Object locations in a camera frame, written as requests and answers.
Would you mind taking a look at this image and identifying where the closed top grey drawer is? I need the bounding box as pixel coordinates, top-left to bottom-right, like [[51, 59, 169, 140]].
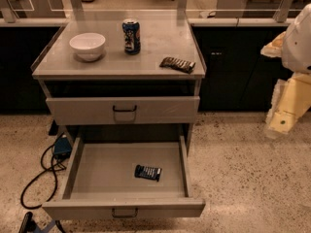
[[47, 96, 199, 125]]

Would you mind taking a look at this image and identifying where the white bowl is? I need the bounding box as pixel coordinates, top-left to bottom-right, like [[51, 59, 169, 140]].
[[69, 33, 106, 61]]

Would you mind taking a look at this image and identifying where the brown snack bar wrapper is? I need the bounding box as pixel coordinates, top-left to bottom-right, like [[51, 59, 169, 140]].
[[159, 57, 195, 74]]

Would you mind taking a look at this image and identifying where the open middle grey drawer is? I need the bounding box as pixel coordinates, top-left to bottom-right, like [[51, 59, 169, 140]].
[[43, 137, 205, 220]]

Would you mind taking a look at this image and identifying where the grey drawer cabinet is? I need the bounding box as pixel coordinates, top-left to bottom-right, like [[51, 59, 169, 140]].
[[33, 17, 205, 142]]

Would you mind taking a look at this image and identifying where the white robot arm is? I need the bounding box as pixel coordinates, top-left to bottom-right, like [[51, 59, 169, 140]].
[[260, 4, 311, 139]]

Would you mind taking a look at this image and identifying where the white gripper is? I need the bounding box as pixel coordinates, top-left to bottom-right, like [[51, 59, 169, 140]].
[[260, 32, 311, 139]]

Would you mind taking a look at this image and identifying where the blue rxbar blueberry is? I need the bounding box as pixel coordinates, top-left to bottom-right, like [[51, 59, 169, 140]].
[[134, 165, 161, 182]]

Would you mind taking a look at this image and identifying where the dark counter cabinet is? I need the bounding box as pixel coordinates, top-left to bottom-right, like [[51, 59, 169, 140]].
[[0, 26, 292, 114]]

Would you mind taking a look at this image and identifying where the blue soda can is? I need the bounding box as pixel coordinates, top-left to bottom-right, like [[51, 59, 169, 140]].
[[122, 18, 141, 54]]

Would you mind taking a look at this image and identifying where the blue power box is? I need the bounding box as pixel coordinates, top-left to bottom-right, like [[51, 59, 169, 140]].
[[53, 136, 72, 157]]

